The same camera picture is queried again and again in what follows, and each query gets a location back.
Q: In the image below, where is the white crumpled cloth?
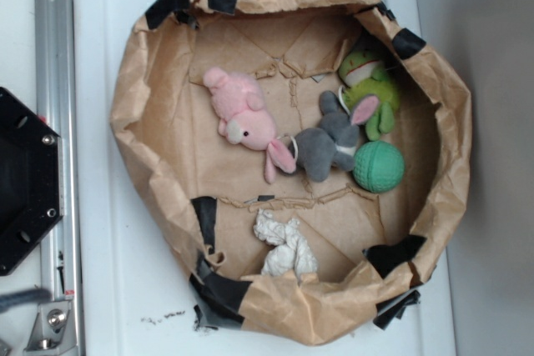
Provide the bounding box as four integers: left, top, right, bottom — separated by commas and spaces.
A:
253, 209, 319, 278

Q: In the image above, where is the green plush frog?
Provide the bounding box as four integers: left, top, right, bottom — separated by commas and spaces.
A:
338, 49, 401, 141

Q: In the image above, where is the brown paper bag bin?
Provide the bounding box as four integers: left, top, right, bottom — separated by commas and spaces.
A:
110, 0, 472, 345

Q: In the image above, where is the aluminium rail frame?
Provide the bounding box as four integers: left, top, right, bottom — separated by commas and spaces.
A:
24, 0, 85, 355

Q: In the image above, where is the green rubber ball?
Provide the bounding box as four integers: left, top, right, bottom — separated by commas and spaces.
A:
352, 141, 405, 193

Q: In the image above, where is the grey plush bunny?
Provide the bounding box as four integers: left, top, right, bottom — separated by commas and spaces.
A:
289, 91, 380, 183

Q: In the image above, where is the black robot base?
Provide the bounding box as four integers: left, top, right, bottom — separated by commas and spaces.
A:
1, 88, 62, 276

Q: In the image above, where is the grey braided cable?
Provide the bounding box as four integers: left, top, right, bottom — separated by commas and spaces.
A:
0, 286, 50, 313

